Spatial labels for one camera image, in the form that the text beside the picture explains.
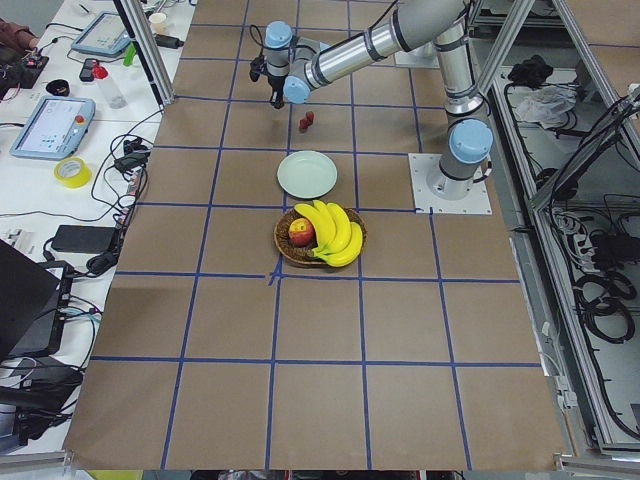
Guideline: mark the clear squeeze bottle red cap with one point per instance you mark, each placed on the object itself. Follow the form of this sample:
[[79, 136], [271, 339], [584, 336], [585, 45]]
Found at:
[[108, 87]]

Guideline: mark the black laptop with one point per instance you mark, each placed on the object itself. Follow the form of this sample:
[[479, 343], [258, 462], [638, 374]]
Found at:
[[33, 297]]

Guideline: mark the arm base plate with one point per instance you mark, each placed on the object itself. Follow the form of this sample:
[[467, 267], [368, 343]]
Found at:
[[434, 193], [424, 56]]

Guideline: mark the black power adapter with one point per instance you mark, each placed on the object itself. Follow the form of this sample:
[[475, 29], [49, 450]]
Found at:
[[83, 239]]

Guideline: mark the wicker basket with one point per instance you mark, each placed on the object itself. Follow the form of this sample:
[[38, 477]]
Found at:
[[294, 254]]

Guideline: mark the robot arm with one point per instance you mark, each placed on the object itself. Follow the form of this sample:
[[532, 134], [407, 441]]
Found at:
[[416, 34]]

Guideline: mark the yellow banana bunch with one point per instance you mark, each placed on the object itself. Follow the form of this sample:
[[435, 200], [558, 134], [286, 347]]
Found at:
[[339, 239]]

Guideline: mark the white paper cup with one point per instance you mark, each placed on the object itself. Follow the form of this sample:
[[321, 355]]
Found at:
[[158, 22]]

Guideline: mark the teach pendant far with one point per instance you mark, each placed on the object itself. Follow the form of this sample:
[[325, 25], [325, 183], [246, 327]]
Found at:
[[105, 36]]

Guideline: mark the red apple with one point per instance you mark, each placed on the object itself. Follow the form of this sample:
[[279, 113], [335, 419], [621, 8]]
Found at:
[[301, 232]]

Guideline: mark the teach pendant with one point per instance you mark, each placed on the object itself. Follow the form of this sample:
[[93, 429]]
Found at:
[[55, 128], [105, 36]]

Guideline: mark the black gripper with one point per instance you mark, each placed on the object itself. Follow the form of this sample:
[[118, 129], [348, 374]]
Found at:
[[275, 82]]

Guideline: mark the teach pendant near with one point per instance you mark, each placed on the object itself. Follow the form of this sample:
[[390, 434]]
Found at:
[[55, 128]]

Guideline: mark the aluminium frame post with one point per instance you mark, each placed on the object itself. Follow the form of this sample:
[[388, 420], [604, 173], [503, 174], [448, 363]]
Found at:
[[139, 31]]

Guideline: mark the yellow tape roll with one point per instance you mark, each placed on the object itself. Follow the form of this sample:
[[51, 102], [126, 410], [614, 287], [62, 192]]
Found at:
[[72, 172]]

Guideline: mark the light green plate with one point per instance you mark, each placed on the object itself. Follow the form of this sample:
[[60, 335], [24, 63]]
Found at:
[[307, 174]]

